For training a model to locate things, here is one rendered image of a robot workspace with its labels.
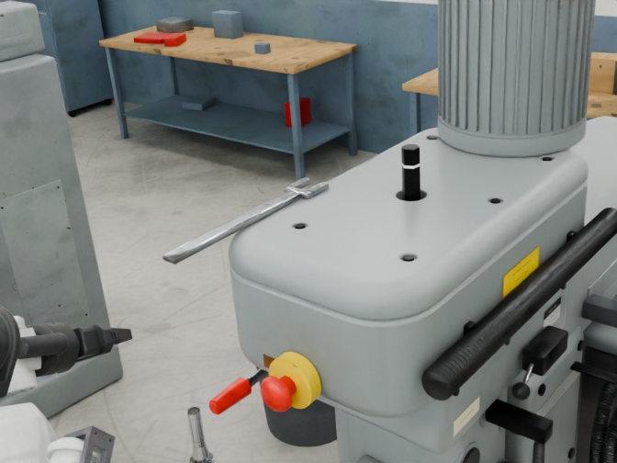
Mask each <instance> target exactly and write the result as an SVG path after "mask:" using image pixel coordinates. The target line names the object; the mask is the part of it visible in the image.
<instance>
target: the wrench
mask: <svg viewBox="0 0 617 463"><path fill-rule="evenodd" d="M308 185H309V178H306V177H303V178H301V179H300V180H298V181H297V182H295V183H293V184H291V185H289V186H287V187H285V188H284V193H283V194H281V195H279V196H277V197H276V198H273V199H271V200H269V201H267V202H265V203H263V204H262V205H260V206H258V207H256V208H254V209H251V210H249V211H247V212H245V213H243V214H241V215H240V216H238V217H236V218H235V219H233V220H230V221H228V222H226V223H224V224H222V225H220V226H218V227H217V228H215V229H213V230H211V231H208V232H206V233H204V234H202V235H200V236H198V237H196V238H195V239H194V240H192V241H190V242H188V243H185V244H183V245H181V246H179V247H177V248H175V249H173V250H172V251H170V252H168V253H166V254H164V255H163V260H164V261H166V262H169V263H171V264H174V265H176V264H177V263H179V262H181V261H183V260H185V259H186V258H188V257H190V256H192V255H193V254H196V253H198V252H200V251H202V250H204V249H206V248H208V247H209V246H210V245H212V244H214V243H217V242H219V241H221V240H223V239H225V238H226V237H228V236H230V235H232V234H233V233H235V232H238V231H240V230H241V229H243V228H245V227H247V226H249V225H251V224H253V223H255V222H256V221H258V220H260V219H262V218H264V217H266V216H268V215H270V214H272V213H274V212H275V211H277V210H279V209H281V208H283V207H285V206H287V205H289V204H290V203H292V202H294V201H296V200H298V199H300V198H304V199H309V198H312V197H315V196H317V195H318V194H320V193H322V192H323V191H325V190H327V189H329V183H325V182H322V183H319V184H317V185H315V186H313V187H312V188H310V189H308V190H304V189H301V188H303V187H305V186H308Z"/></svg>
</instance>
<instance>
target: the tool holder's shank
mask: <svg viewBox="0 0 617 463"><path fill-rule="evenodd" d="M187 417H188V422H189V427H190V433H191V438H192V444H193V459H195V460H196V462H199V463H202V462H205V461H206V460H207V459H208V456H209V452H208V447H207V444H206V441H205V436H204V430H203V424H202V418H201V412H200V409H199V408H197V407H192V408H190V409H188V410H187Z"/></svg>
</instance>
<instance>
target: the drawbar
mask: <svg viewBox="0 0 617 463"><path fill-rule="evenodd" d="M401 158H402V163H403V164H404V165H407V166H414V165H417V164H419V163H420V147H419V146H418V145H417V144H406V145H404V146H402V147H401ZM402 197H403V200H404V201H418V200H421V172H420V167H416V168H414V169H412V168H404V167H403V166H402Z"/></svg>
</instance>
